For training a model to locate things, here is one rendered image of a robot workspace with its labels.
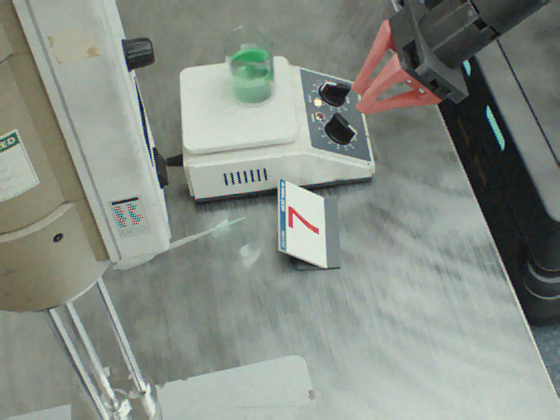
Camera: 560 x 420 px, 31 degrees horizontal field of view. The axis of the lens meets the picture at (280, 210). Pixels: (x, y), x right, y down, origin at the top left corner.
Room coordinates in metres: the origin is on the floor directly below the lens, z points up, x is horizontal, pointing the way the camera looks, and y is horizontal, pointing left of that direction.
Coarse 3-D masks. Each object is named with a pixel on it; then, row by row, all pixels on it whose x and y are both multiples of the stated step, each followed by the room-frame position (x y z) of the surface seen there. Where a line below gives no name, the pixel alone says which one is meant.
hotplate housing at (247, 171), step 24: (288, 144) 0.69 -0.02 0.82; (192, 168) 0.67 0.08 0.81; (216, 168) 0.67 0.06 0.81; (240, 168) 0.67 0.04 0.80; (264, 168) 0.67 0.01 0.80; (288, 168) 0.67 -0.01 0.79; (312, 168) 0.67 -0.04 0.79; (336, 168) 0.67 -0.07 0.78; (360, 168) 0.67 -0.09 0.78; (192, 192) 0.68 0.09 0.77; (216, 192) 0.67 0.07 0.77; (240, 192) 0.67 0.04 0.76; (264, 192) 0.68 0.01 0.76
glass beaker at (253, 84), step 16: (240, 32) 0.77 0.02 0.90; (256, 32) 0.77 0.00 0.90; (224, 48) 0.75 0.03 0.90; (240, 48) 0.77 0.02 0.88; (272, 48) 0.74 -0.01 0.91; (240, 64) 0.73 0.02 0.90; (256, 64) 0.72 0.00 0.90; (272, 64) 0.74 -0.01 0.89; (240, 80) 0.73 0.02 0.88; (256, 80) 0.72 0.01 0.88; (272, 80) 0.73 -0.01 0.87; (240, 96) 0.73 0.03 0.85; (256, 96) 0.72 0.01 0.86; (272, 96) 0.73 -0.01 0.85
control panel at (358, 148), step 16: (304, 80) 0.78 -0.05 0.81; (320, 80) 0.79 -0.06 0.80; (336, 80) 0.79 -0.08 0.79; (304, 96) 0.75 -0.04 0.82; (320, 96) 0.76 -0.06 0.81; (352, 96) 0.77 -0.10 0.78; (320, 112) 0.74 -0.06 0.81; (336, 112) 0.74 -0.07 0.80; (352, 112) 0.75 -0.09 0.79; (320, 128) 0.71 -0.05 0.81; (320, 144) 0.69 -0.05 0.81; (336, 144) 0.69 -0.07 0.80; (352, 144) 0.70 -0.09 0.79; (368, 160) 0.68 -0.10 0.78
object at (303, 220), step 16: (288, 192) 0.65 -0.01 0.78; (304, 192) 0.66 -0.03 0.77; (288, 208) 0.63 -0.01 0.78; (304, 208) 0.64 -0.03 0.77; (288, 224) 0.61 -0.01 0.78; (304, 224) 0.62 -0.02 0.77; (320, 224) 0.62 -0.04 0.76; (288, 240) 0.59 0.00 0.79; (304, 240) 0.60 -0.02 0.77; (320, 240) 0.60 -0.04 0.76; (320, 256) 0.58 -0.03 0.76
